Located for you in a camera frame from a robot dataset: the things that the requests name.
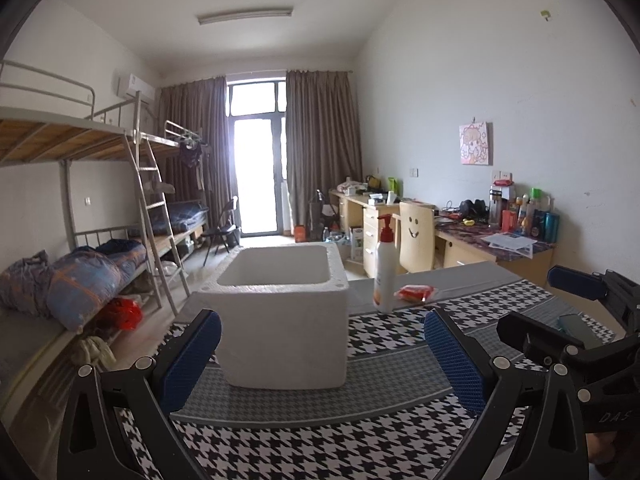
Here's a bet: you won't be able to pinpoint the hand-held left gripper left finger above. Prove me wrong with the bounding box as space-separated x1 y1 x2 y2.
56 308 222 480

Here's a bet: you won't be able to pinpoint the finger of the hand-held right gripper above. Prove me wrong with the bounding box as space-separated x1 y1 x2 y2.
546 266 608 302
496 311 567 363

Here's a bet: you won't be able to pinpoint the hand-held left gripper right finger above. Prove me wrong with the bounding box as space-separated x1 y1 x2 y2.
424 308 591 480

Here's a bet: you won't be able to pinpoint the white foam box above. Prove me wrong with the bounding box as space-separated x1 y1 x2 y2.
192 241 350 389

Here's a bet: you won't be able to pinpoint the black smartphone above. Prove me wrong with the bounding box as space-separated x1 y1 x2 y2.
557 312 603 348

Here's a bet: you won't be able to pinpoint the white papers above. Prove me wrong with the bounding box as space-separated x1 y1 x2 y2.
482 232 538 256

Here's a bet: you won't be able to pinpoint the cluster of toiletry bottles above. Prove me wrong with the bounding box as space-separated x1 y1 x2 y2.
489 182 561 243

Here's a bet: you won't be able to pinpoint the red snack packet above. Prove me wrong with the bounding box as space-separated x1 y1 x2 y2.
393 284 437 303

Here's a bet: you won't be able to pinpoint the red plastic bag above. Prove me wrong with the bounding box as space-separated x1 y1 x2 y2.
97 296 143 331

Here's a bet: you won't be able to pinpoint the houndstooth tablecloth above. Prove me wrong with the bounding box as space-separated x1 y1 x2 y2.
112 260 631 480

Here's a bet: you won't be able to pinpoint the wooden desk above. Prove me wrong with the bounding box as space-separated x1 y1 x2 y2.
328 189 557 288

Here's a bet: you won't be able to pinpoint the beige cloth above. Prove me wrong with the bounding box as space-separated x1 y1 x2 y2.
75 336 117 366

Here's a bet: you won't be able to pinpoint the white pump bottle red top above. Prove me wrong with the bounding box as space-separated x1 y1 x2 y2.
372 213 397 312

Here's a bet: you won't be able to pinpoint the dark blue bedding bundle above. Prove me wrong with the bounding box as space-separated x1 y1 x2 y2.
95 239 146 281

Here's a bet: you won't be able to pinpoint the wooden chair with smiley face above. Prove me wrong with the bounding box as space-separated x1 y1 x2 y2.
398 201 436 275

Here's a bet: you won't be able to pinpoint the blue plaid bedding bundle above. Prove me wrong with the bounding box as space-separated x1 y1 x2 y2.
45 247 123 331

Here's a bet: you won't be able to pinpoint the black folding chair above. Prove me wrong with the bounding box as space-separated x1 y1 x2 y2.
202 196 240 267

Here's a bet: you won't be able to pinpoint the metal bed ladder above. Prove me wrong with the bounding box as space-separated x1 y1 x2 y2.
131 137 191 316

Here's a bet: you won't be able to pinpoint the dark blue mattress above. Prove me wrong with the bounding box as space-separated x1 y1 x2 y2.
150 200 208 236

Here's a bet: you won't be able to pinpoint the purple bedding bundle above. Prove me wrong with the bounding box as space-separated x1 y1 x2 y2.
0 252 56 318

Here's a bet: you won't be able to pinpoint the balcony glass door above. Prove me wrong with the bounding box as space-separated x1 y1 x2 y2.
226 77 288 235

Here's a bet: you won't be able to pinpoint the dark hanging clothes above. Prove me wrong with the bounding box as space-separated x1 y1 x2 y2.
179 140 208 168

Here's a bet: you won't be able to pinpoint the brown curtain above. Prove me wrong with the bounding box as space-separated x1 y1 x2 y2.
285 70 363 236
159 77 236 231

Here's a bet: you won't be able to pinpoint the white air conditioner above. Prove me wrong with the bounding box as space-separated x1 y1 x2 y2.
116 74 155 106

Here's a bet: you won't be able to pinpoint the ceiling tube light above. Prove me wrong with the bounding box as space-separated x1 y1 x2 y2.
196 6 294 26

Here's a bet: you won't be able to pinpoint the pink cartoon wall picture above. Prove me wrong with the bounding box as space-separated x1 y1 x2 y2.
458 121 493 166

